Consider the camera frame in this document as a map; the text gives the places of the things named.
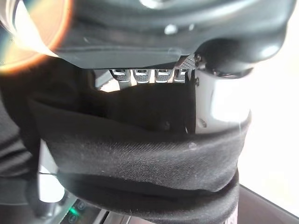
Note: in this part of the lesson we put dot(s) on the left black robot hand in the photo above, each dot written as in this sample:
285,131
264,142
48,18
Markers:
163,28

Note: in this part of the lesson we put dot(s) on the dark grey washing machine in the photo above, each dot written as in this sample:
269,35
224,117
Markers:
77,210

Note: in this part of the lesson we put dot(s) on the black garment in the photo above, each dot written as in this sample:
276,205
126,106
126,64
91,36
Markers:
140,158

